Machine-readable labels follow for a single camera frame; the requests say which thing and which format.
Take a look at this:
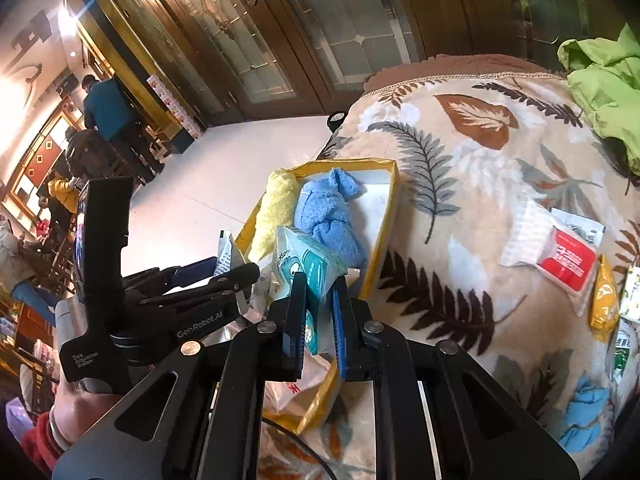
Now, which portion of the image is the white red-print plastic bag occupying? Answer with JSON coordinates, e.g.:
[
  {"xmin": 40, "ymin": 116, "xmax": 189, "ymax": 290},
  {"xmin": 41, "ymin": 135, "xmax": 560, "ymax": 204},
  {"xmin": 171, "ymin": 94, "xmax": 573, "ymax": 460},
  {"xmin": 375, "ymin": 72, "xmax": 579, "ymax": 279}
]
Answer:
[{"xmin": 265, "ymin": 350, "xmax": 330, "ymax": 417}]

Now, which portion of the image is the yellow terry towel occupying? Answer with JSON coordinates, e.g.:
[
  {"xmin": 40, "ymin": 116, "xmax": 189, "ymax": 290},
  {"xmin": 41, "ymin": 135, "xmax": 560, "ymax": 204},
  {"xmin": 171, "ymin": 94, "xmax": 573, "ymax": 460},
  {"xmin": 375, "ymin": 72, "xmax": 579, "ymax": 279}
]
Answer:
[{"xmin": 248, "ymin": 169, "xmax": 300, "ymax": 262}]

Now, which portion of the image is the teal cartoon tissue pack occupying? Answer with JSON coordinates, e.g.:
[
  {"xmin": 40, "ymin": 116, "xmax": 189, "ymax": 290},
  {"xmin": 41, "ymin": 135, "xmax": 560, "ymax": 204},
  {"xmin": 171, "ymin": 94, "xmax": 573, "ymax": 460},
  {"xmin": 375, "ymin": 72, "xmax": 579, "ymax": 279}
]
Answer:
[{"xmin": 272, "ymin": 226, "xmax": 347, "ymax": 356}]

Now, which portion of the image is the blue terry towel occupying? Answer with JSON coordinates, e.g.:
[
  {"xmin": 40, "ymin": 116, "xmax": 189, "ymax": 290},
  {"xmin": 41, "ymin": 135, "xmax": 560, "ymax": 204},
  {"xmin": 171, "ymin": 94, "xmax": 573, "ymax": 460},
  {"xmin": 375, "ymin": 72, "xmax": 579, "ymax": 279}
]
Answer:
[{"xmin": 294, "ymin": 168, "xmax": 368, "ymax": 269}]

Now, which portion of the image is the yellow snack bag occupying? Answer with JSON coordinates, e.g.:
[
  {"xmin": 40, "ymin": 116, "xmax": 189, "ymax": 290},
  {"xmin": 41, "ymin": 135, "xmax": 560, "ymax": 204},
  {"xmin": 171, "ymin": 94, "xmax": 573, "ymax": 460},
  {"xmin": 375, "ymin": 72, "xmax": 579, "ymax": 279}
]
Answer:
[{"xmin": 589, "ymin": 255, "xmax": 620, "ymax": 342}]

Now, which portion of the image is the red white tissue pack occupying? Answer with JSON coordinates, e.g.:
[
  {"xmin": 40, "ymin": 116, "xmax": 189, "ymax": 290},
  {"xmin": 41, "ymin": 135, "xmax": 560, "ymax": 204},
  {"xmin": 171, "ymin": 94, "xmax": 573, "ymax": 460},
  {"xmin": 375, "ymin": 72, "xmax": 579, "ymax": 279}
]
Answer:
[{"xmin": 500, "ymin": 196, "xmax": 598, "ymax": 318}]

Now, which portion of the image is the lemon print tissue pack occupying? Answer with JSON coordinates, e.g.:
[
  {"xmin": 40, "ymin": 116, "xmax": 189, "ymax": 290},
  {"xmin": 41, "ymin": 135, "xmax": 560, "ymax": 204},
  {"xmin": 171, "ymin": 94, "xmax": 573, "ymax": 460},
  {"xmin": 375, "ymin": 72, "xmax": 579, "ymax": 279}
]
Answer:
[{"xmin": 620, "ymin": 266, "xmax": 640, "ymax": 323}]

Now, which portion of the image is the green white medicine sachet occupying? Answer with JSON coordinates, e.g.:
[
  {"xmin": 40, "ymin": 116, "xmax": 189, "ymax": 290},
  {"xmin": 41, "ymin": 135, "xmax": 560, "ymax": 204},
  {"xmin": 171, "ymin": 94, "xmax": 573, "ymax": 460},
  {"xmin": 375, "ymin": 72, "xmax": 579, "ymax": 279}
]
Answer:
[{"xmin": 551, "ymin": 208, "xmax": 605, "ymax": 247}]

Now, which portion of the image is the person's left hand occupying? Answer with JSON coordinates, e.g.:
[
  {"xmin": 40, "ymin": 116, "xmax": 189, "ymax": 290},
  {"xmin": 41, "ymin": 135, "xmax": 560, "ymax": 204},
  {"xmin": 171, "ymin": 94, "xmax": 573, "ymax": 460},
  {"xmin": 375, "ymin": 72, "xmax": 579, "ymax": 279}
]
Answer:
[{"xmin": 50, "ymin": 374, "xmax": 120, "ymax": 448}]

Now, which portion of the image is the person in yellow jacket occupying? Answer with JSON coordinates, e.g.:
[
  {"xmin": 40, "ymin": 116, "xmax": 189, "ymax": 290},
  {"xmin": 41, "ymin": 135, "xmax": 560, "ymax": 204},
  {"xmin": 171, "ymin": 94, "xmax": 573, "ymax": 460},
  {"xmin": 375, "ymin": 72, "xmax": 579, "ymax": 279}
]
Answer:
[{"xmin": 38, "ymin": 174, "xmax": 79, "ymax": 243}]

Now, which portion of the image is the white box with yellow tape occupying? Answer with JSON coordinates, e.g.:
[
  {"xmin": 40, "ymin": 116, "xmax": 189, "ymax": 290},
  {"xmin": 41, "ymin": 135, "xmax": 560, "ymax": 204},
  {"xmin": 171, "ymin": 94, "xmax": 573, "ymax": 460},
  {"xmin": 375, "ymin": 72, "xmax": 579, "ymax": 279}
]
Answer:
[{"xmin": 235, "ymin": 158, "xmax": 399, "ymax": 434}]

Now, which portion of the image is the person in dark coat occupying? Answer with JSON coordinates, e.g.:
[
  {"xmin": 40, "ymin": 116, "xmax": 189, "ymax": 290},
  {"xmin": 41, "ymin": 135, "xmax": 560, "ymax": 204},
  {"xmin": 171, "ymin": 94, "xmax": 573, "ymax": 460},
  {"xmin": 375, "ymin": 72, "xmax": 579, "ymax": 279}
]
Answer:
[{"xmin": 65, "ymin": 126, "xmax": 111, "ymax": 180}]

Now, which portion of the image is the stack of white red boxes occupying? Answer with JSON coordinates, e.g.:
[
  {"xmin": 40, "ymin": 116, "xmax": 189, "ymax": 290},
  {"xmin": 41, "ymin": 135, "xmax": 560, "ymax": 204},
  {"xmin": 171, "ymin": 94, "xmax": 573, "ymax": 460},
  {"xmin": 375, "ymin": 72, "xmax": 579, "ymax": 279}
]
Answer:
[{"xmin": 146, "ymin": 75, "xmax": 203, "ymax": 139}]

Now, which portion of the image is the man in teal jacket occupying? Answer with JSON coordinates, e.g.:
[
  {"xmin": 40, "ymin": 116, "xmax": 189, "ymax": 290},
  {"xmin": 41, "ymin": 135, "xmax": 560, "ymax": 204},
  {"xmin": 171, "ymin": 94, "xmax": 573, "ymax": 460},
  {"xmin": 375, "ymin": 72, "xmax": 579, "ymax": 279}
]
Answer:
[{"xmin": 81, "ymin": 74, "xmax": 164, "ymax": 184}]

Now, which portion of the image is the black shoe on floor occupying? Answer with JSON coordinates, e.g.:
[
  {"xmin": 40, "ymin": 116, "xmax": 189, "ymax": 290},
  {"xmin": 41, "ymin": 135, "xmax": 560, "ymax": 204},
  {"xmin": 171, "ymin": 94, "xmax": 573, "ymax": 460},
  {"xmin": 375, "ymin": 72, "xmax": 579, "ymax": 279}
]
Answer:
[{"xmin": 326, "ymin": 110, "xmax": 347, "ymax": 133}]

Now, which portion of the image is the wooden glass double door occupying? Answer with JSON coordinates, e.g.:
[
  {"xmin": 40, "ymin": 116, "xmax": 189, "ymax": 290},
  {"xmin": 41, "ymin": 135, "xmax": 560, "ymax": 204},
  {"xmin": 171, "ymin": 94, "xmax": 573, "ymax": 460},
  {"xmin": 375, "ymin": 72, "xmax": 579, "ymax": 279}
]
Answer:
[{"xmin": 98, "ymin": 0, "xmax": 625, "ymax": 125}]

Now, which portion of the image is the leaf pattern beige blanket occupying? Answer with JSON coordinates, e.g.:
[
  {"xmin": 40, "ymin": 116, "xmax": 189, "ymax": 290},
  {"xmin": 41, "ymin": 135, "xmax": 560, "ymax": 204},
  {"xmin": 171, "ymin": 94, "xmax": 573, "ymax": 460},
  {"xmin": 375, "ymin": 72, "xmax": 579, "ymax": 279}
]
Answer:
[{"xmin": 257, "ymin": 54, "xmax": 640, "ymax": 480}]

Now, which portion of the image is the green jacket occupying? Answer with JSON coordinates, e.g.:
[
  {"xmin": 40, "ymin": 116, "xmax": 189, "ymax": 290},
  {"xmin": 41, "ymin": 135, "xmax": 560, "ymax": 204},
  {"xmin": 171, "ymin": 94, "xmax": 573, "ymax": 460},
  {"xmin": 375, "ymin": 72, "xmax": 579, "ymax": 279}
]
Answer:
[{"xmin": 558, "ymin": 25, "xmax": 639, "ymax": 181}]

